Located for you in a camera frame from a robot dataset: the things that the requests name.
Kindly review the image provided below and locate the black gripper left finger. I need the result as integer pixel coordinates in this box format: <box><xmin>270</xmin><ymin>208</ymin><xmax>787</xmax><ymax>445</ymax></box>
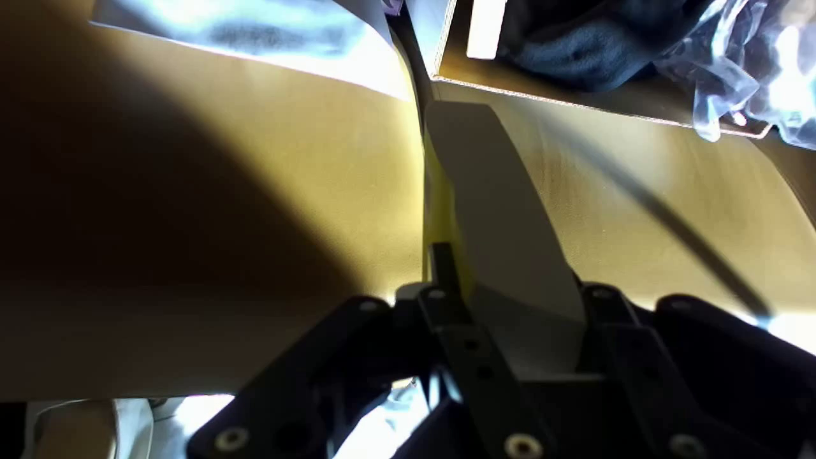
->
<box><xmin>413</xmin><ymin>242</ymin><xmax>553</xmax><ymax>459</ymax></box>

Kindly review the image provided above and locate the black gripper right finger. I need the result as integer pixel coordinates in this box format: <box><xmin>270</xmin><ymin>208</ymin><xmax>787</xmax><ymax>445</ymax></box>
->
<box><xmin>580</xmin><ymin>283</ymin><xmax>748</xmax><ymax>459</ymax></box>

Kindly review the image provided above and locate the yellow book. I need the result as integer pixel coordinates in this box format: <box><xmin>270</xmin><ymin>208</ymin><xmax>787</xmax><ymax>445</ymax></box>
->
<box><xmin>426</xmin><ymin>99</ymin><xmax>585</xmax><ymax>380</ymax></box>

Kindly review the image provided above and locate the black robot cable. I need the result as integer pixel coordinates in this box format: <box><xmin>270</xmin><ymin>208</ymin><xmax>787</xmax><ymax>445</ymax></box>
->
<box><xmin>543</xmin><ymin>126</ymin><xmax>774</xmax><ymax>324</ymax></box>

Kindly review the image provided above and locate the white cardboard box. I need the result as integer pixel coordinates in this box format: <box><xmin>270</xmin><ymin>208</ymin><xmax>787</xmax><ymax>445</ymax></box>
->
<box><xmin>405</xmin><ymin>0</ymin><xmax>816</xmax><ymax>149</ymax></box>

